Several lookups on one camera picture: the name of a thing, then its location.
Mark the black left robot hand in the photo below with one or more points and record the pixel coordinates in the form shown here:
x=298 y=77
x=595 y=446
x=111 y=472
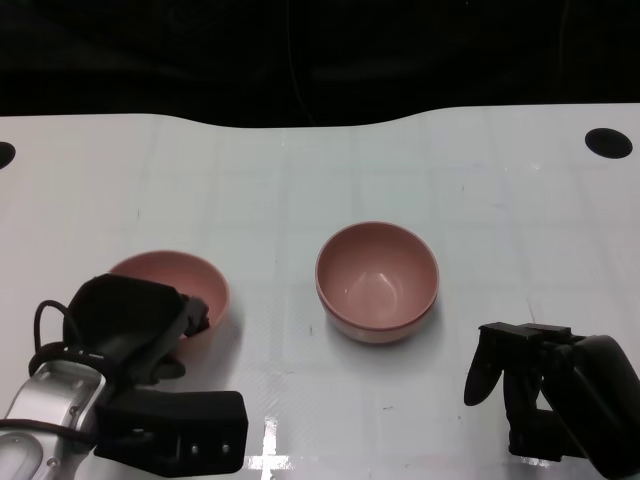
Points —
x=125 y=320

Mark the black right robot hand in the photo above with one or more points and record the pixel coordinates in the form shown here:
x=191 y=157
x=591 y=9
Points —
x=600 y=390

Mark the pink plastic bowl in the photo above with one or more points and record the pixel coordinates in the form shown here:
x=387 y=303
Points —
x=200 y=272
x=375 y=270
x=370 y=337

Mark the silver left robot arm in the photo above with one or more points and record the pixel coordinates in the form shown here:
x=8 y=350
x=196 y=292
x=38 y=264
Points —
x=55 y=395

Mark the black round table grommet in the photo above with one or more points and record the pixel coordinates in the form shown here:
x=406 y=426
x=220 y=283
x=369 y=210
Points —
x=6 y=155
x=609 y=143

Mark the black backdrop cloth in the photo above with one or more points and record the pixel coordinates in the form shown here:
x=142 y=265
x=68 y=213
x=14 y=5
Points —
x=150 y=50

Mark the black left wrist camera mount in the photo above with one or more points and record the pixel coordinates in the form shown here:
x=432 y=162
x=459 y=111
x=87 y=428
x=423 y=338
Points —
x=200 y=425

